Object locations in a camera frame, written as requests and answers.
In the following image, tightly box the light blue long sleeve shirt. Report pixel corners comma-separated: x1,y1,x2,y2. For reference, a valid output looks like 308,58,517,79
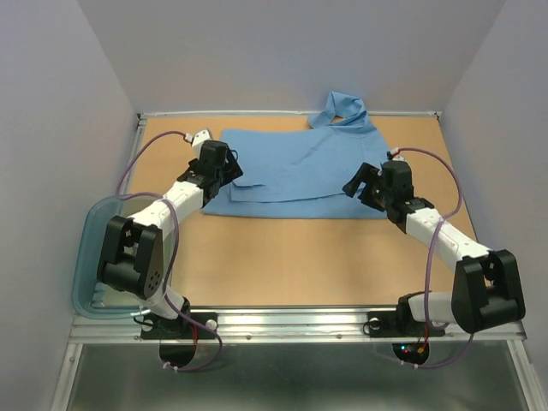
203,92,389,219

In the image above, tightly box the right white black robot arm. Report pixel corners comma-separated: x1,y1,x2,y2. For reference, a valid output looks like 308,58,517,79
342,160,526,335

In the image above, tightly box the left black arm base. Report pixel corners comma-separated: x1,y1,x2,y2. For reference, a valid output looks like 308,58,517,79
134,312,218,341

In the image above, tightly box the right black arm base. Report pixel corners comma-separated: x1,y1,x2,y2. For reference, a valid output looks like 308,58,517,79
362,311,445,338

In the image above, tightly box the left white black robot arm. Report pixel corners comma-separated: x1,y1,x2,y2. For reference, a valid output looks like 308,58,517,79
97,129,243,337

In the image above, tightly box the clear blue plastic bin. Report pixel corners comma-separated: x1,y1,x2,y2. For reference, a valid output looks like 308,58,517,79
72,193,177,319

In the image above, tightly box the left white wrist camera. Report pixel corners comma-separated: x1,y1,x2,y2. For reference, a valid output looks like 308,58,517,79
183,128,213,156

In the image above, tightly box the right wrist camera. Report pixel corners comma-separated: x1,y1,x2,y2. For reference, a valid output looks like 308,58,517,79
386,147,406,162

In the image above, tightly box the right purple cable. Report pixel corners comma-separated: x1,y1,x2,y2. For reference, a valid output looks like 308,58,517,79
387,146,476,372

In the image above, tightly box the purple cable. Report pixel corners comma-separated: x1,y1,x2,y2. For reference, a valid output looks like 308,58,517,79
387,146,476,372
117,130,223,373

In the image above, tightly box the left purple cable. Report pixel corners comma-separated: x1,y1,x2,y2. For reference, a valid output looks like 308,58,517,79
117,130,223,373

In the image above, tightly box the aluminium front rail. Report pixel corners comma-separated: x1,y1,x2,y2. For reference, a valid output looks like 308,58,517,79
70,304,527,344

